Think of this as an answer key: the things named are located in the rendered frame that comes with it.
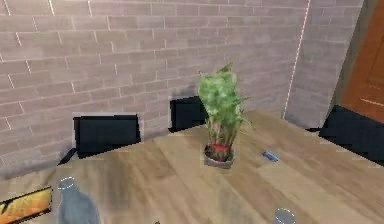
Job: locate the black chair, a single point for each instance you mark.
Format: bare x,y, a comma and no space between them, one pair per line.
356,131
186,112
106,133

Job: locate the green house plant in pot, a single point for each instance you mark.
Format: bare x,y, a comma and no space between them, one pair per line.
220,110

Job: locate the light wooden table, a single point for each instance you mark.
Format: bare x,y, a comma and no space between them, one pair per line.
233,180

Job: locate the small blue-grey flat object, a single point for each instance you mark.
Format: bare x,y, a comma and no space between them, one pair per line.
270,156

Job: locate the clear glass cup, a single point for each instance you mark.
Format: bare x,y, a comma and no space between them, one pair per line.
284,217

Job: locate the clear glass bottle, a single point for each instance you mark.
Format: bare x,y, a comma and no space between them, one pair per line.
76,206

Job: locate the brown wooden door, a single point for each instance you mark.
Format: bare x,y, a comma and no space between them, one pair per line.
366,66

